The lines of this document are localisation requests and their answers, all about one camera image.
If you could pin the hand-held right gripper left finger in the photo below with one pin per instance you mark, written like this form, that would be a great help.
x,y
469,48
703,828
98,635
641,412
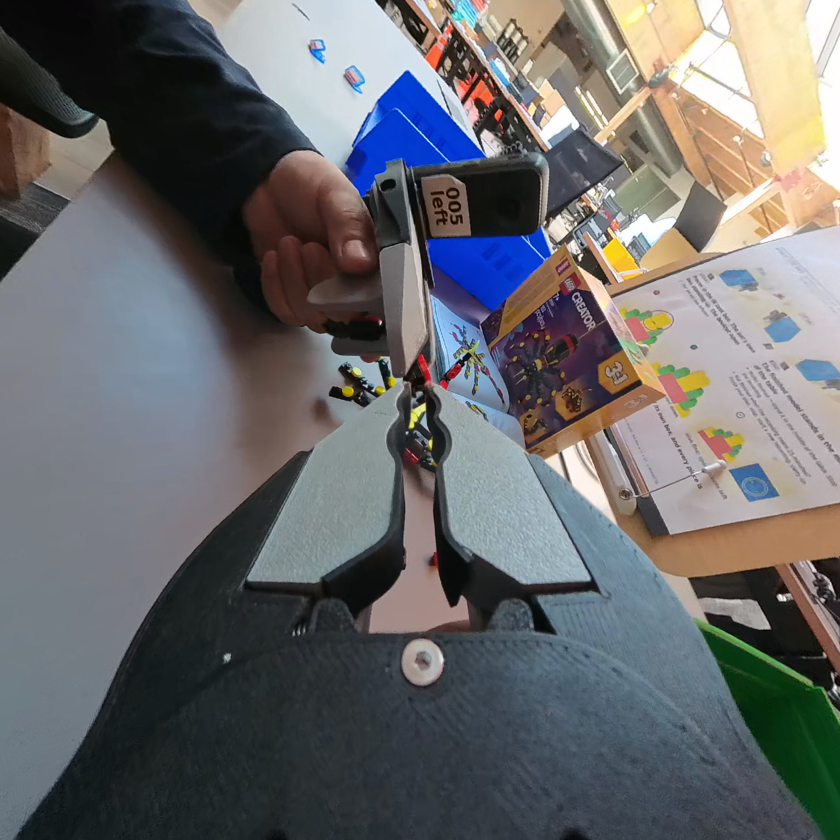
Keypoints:
x,y
334,512

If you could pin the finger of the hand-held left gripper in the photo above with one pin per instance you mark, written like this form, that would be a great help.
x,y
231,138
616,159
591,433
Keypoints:
x,y
403,308

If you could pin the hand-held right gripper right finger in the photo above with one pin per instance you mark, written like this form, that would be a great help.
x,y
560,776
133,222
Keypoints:
x,y
505,518

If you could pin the black red lego limb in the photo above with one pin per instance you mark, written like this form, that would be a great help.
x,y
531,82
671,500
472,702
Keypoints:
x,y
422,371

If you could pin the person's left forearm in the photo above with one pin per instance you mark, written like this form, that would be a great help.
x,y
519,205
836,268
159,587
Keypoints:
x,y
164,98

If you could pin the group of black yellow lego pieces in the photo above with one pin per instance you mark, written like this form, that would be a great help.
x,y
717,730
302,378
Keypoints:
x,y
358,392

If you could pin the lego set box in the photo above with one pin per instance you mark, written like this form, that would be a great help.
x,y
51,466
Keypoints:
x,y
564,354

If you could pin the person's left hand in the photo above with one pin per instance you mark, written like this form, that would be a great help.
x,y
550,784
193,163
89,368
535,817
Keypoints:
x,y
302,210

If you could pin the spider cover instruction booklet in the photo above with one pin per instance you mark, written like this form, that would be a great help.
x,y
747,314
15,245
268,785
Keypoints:
x,y
463,348

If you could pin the black monitor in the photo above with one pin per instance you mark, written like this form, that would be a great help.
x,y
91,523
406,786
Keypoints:
x,y
581,170

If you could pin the blue plastic bin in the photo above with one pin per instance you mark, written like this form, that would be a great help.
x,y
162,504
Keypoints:
x,y
407,131

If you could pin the yellow plastic bin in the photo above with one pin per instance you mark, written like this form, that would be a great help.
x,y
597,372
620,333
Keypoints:
x,y
620,256

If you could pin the white instruction board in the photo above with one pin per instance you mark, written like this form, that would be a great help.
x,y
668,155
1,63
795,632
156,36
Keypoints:
x,y
754,394

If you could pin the green plastic bin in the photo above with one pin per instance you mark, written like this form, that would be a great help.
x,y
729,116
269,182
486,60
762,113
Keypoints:
x,y
787,735

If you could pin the black office chair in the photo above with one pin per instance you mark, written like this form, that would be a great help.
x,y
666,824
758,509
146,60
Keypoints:
x,y
39,92

